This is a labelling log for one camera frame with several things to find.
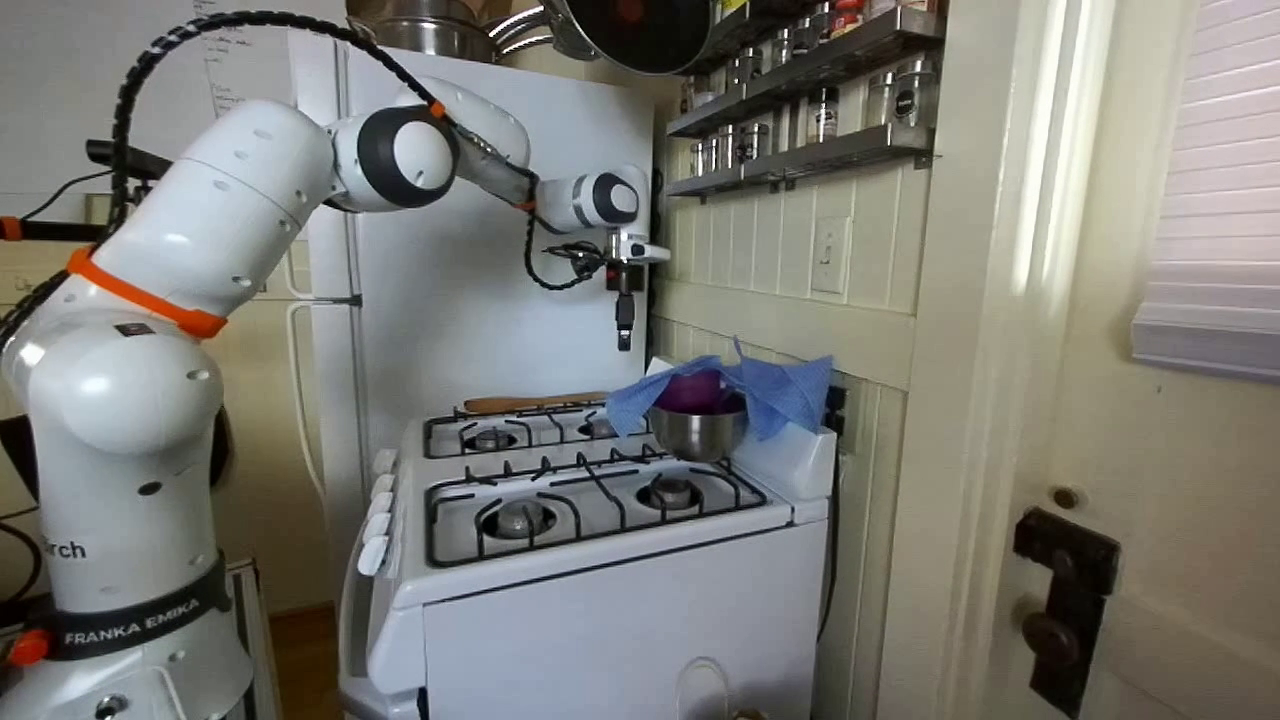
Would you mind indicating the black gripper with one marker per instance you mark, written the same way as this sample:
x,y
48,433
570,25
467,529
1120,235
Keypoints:
x,y
627,260

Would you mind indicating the white window blind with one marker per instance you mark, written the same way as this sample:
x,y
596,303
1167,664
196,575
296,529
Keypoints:
x,y
1213,278

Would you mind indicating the black door lock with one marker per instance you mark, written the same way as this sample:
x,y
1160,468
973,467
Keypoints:
x,y
1067,630

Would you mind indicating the white gas stove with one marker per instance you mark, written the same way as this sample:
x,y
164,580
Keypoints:
x,y
682,620

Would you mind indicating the black front stove grate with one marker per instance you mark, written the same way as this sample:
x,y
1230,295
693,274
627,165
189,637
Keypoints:
x,y
471,522

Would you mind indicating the wooden spoon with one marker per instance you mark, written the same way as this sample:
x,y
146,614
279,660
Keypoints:
x,y
513,405

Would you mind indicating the metal spice rack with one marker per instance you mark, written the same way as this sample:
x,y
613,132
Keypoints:
x,y
784,97

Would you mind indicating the blue striped cloth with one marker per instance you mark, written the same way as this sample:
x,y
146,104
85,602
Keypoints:
x,y
773,392

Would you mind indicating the white refrigerator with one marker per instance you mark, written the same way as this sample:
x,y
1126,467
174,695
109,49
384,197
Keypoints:
x,y
434,307

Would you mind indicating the black stove grate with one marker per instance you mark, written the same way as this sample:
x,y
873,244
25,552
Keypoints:
x,y
535,431
471,522

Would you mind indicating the black hanging frying pan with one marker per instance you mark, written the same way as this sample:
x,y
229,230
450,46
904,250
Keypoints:
x,y
633,32

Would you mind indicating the white light switch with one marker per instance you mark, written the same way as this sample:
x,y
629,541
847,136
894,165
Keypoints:
x,y
830,258

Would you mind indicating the black rear stove grate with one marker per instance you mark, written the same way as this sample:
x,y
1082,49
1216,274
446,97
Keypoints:
x,y
535,431

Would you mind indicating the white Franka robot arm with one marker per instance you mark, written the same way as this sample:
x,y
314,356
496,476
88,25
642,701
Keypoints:
x,y
440,197

